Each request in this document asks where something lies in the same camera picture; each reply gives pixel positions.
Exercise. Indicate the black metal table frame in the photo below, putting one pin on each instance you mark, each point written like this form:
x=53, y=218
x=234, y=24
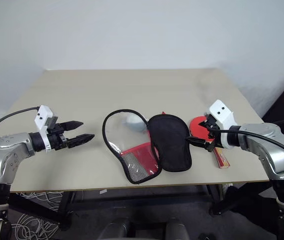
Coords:
x=65, y=200

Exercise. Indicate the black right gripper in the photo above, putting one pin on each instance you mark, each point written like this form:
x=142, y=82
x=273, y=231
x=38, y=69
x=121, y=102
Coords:
x=213, y=123

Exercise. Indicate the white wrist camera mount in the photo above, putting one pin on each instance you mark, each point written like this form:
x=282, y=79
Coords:
x=222, y=112
x=42, y=116

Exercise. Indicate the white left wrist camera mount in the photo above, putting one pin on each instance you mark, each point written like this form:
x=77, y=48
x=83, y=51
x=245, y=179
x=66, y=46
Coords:
x=42, y=116

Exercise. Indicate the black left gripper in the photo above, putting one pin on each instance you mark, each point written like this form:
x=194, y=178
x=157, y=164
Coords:
x=56, y=140

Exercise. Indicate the black and red paddle case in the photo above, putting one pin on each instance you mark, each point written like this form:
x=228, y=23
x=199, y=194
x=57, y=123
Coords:
x=171, y=145

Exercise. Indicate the red table tennis paddle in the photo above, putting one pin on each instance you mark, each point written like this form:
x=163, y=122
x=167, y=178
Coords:
x=196, y=126

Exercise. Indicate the pale grey round object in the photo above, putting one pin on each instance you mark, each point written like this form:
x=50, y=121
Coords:
x=133, y=122

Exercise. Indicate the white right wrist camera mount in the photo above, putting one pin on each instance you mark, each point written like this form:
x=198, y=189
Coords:
x=222, y=112

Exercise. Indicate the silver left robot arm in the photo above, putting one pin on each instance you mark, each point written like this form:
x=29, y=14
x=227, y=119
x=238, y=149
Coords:
x=9, y=142

